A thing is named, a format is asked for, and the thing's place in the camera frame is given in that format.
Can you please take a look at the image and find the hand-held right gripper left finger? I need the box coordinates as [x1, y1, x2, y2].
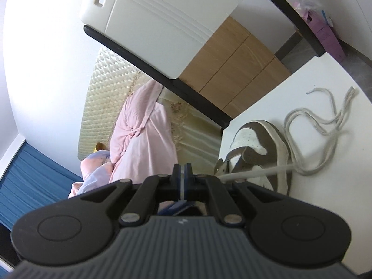
[80, 164, 184, 228]

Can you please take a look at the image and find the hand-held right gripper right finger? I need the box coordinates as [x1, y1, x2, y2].
[184, 164, 287, 228]

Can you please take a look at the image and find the white shoelace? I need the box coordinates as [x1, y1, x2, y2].
[179, 86, 360, 202]

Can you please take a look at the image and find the brown and white sneaker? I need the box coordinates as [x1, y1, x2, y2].
[215, 120, 293, 196]

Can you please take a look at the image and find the pink pillow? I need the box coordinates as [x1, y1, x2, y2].
[109, 80, 165, 164]

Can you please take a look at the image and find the pastel patterned duvet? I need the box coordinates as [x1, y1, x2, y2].
[68, 149, 113, 200]

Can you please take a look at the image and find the cream quilted headboard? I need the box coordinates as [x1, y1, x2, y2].
[77, 46, 143, 161]

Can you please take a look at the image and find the wooden bedside cabinet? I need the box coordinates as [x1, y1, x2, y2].
[178, 16, 291, 118]

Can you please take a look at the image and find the blue curtain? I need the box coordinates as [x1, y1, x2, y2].
[0, 139, 83, 231]

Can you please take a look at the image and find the pink cardboard box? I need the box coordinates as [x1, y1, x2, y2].
[292, 0, 346, 62]

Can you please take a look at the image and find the white crumpled plastic bag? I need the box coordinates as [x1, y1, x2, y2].
[292, 0, 321, 16]

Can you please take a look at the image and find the white chair with black frame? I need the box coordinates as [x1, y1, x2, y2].
[80, 0, 372, 268]

